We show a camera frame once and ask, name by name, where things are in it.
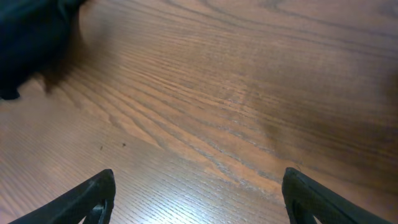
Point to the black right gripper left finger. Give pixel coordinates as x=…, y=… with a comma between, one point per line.
x=91, y=202

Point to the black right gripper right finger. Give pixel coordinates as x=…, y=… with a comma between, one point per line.
x=309, y=202

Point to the black polo shirt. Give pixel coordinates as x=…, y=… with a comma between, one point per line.
x=34, y=33

